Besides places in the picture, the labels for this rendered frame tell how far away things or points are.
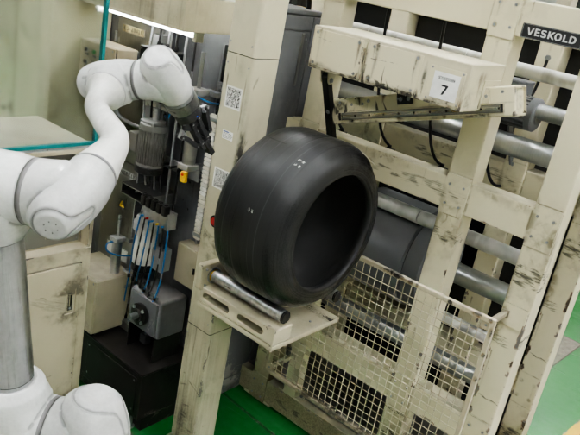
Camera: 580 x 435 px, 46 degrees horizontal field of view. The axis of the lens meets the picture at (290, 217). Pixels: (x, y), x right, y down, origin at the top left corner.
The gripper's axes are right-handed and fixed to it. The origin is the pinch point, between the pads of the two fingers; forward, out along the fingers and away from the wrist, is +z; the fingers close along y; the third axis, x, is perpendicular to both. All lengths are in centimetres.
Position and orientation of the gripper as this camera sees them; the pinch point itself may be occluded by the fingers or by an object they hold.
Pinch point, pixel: (206, 145)
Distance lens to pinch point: 204.8
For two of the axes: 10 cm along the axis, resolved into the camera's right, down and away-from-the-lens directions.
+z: 2.0, 4.4, 8.8
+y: -5.7, 7.8, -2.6
